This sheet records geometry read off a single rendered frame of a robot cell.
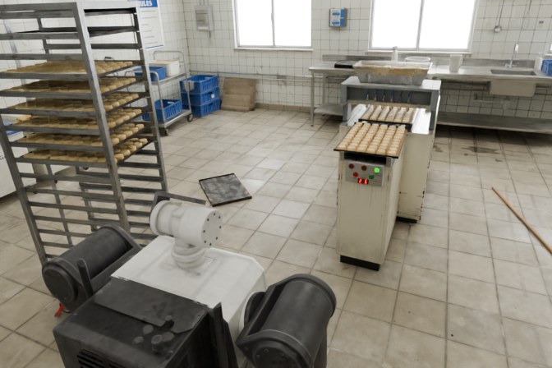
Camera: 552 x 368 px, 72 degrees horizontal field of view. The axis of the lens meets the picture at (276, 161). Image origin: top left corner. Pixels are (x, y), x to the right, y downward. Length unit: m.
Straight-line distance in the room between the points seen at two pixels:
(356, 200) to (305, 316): 2.02
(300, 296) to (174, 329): 0.19
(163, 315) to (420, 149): 2.69
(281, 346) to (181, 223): 0.25
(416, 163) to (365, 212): 0.74
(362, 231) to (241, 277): 2.06
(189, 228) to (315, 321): 0.25
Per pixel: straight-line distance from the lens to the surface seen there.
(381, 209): 2.58
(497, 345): 2.64
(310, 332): 0.61
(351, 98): 3.17
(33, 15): 2.10
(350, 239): 2.76
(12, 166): 2.46
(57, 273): 0.81
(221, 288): 0.66
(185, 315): 0.63
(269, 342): 0.58
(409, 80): 3.05
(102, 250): 0.84
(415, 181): 3.23
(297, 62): 6.48
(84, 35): 1.91
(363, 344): 2.42
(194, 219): 0.64
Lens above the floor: 1.80
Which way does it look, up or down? 23 degrees down
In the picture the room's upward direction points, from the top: 2 degrees counter-clockwise
